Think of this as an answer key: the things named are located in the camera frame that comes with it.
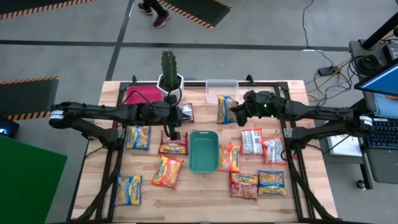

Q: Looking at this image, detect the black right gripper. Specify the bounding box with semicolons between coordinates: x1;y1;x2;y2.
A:
230;90;285;127

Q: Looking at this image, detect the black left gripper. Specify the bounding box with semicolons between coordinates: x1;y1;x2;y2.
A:
136;95;192;141

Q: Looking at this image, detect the blue Maruchan noodle packet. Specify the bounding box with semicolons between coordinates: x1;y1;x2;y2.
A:
256;169;287;197
125;124;152;152
216;95;239;125
114;173;143;207

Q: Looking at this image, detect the orange Maruchan noodle packet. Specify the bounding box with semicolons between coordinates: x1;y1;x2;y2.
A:
261;136;287;166
217;143;242;174
240;128;264;156
150;154;185;191

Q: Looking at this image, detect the red Maruchan noodle packet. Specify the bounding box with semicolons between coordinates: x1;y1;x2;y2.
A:
157;129;190;156
229;171;259;201

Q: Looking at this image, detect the green plastic bin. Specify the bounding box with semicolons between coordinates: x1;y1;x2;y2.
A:
188;130;220;174

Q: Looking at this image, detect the silver snack packet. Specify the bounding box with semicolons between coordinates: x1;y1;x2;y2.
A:
178;103;195;124

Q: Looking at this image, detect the clear plastic bin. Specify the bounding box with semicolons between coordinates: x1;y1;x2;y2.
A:
205;79;240;105

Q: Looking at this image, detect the pink plastic bin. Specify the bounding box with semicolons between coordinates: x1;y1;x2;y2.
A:
126;85;165;106

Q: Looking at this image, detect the green cactus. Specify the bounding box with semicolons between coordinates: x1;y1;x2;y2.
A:
160;49;178;91

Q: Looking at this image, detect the black power adapter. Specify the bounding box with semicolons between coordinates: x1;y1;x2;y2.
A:
317;65;340;77

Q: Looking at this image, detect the person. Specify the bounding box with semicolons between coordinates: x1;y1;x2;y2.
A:
136;0;172;29

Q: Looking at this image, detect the white paper box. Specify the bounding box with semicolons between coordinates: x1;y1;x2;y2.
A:
326;133;363;157

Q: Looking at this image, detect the black hazard-striped floor mat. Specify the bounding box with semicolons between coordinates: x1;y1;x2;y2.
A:
152;0;233;30
0;76;60;121
0;0;94;20

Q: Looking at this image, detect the grey equipment cart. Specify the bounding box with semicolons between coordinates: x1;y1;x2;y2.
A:
348;39;398;82

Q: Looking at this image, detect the black backlit keyboard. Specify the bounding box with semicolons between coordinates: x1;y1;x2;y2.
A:
366;117;398;150

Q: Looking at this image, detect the grey desk top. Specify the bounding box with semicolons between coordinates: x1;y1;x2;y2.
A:
362;147;398;184

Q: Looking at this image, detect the black pole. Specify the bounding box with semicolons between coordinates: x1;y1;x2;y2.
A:
360;12;398;50

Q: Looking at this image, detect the green board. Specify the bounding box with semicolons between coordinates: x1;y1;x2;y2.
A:
0;134;68;224

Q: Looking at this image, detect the black device with blue light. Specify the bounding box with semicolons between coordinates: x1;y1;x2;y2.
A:
0;116;20;139

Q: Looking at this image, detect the black metal table frame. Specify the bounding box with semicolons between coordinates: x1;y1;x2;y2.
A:
70;74;338;223

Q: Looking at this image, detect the yellow floor cable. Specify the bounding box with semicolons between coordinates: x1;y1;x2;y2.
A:
306;57;352;100

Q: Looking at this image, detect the black floor cable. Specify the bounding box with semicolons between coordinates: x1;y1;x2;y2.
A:
302;0;335;68

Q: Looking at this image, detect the coiled black cable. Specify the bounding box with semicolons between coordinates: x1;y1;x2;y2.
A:
356;54;383;75

